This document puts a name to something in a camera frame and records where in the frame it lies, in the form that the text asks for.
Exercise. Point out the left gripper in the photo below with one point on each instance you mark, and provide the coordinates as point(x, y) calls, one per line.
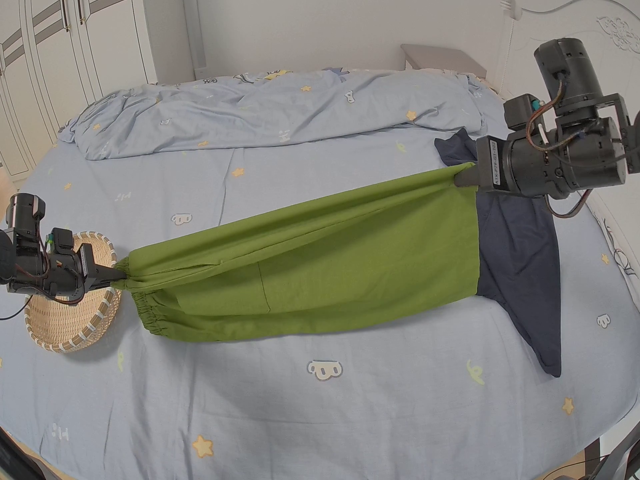
point(85, 273)

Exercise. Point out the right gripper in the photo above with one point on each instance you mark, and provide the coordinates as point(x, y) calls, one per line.
point(525, 168)

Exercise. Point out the green shorts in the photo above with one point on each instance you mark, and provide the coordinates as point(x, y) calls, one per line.
point(300, 268)

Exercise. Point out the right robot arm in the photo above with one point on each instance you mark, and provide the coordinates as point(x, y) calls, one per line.
point(570, 73)

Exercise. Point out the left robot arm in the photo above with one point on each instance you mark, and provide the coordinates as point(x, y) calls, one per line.
point(25, 213)

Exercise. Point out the round woven basket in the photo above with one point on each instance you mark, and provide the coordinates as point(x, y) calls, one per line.
point(75, 328)

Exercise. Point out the dark blue garment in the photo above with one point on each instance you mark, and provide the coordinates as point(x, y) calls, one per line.
point(525, 268)

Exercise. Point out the grey bedside table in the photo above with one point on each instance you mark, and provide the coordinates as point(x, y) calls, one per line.
point(440, 58)

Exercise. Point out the white wardrobe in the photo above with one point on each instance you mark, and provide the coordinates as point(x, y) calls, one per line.
point(50, 68)

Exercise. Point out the pale blue quilt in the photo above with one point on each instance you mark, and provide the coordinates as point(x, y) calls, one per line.
point(250, 113)

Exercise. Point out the bed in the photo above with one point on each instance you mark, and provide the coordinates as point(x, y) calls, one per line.
point(300, 393)

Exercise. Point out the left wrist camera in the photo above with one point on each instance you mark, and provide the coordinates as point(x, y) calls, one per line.
point(62, 242)

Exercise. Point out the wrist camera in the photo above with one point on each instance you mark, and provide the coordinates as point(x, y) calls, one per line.
point(62, 242)
point(520, 113)

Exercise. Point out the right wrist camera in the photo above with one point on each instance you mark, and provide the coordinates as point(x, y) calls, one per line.
point(520, 113)

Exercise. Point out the white wall pipe cover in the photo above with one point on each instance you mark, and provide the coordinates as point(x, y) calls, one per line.
point(195, 18)

